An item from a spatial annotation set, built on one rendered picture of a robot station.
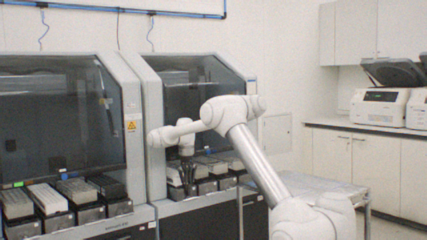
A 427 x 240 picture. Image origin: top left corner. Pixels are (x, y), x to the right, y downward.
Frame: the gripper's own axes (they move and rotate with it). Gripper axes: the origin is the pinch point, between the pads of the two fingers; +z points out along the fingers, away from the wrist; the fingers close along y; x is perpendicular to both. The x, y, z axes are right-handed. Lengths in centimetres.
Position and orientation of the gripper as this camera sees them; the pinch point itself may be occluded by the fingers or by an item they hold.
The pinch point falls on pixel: (187, 189)
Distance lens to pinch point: 239.6
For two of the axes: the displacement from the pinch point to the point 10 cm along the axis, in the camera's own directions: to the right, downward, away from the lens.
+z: 0.3, 9.9, 1.1
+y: -8.1, 0.9, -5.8
